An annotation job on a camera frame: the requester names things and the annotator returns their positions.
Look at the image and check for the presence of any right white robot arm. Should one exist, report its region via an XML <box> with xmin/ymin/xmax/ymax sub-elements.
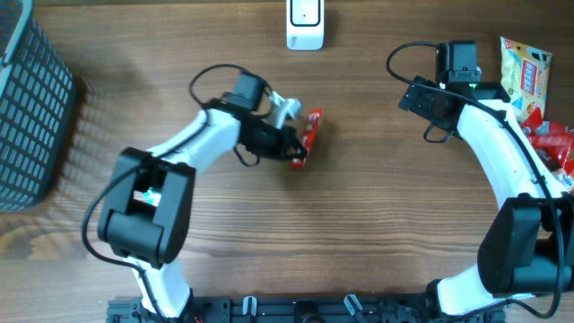
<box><xmin>390</xmin><ymin>40</ymin><xmax>573</xmax><ymax>322</ymax></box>

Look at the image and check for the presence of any teal tissue pack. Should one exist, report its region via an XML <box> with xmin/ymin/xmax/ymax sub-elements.
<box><xmin>143</xmin><ymin>188</ymin><xmax>161</xmax><ymax>206</ymax></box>

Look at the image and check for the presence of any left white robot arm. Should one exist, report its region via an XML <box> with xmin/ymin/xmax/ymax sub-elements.
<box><xmin>98</xmin><ymin>71</ymin><xmax>307</xmax><ymax>322</ymax></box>

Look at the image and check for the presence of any red candy bag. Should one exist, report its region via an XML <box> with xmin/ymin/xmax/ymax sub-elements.
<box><xmin>521</xmin><ymin>108</ymin><xmax>573</xmax><ymax>175</ymax></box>

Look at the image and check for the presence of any red coffee stick sachet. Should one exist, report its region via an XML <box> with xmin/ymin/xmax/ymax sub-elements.
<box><xmin>290</xmin><ymin>108</ymin><xmax>324</xmax><ymax>168</ymax></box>

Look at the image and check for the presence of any black wire mesh basket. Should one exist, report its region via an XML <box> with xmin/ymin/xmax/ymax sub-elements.
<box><xmin>1</xmin><ymin>0</ymin><xmax>76</xmax><ymax>212</ymax></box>

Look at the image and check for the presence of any white barcode scanner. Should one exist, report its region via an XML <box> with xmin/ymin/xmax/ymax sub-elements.
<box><xmin>286</xmin><ymin>0</ymin><xmax>325</xmax><ymax>51</ymax></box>

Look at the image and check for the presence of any yellow snack bag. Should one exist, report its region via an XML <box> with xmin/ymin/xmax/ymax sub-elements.
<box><xmin>500</xmin><ymin>37</ymin><xmax>552</xmax><ymax>122</ymax></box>

